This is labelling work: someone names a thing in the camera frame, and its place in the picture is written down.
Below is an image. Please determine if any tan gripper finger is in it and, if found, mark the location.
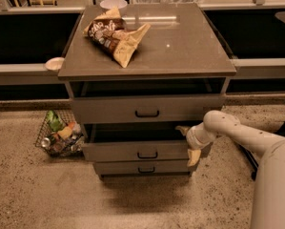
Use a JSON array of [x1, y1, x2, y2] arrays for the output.
[[175, 126, 191, 136], [187, 149, 201, 167]]

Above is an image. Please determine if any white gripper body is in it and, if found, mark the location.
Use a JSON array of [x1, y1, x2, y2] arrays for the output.
[[186, 123, 216, 150]]

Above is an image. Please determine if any grey drawer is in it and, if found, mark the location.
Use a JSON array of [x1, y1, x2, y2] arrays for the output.
[[71, 94, 225, 124], [93, 159, 196, 176], [83, 121, 200, 162]]

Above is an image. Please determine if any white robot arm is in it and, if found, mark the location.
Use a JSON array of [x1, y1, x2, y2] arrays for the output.
[[176, 111, 285, 229]]

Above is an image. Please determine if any grey drawer cabinet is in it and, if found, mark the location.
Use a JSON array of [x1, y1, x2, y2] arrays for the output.
[[57, 2, 237, 180]]

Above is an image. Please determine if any black wheeled stand base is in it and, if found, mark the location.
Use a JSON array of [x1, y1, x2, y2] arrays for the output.
[[239, 121, 285, 180]]

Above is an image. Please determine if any brown chip bag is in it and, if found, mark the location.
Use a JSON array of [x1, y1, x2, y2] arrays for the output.
[[83, 7, 151, 68]]

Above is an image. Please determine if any green snack bag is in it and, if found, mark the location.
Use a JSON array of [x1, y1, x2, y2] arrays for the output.
[[46, 111, 63, 132]]

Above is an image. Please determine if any silver soda can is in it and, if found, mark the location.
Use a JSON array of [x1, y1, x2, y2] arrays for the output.
[[41, 137, 51, 148]]

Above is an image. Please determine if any wire basket with groceries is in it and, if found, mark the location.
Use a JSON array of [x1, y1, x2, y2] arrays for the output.
[[35, 110, 84, 157]]

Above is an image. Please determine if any small white bowl on rail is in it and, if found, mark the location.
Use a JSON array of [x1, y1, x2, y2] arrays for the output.
[[45, 57, 65, 72]]

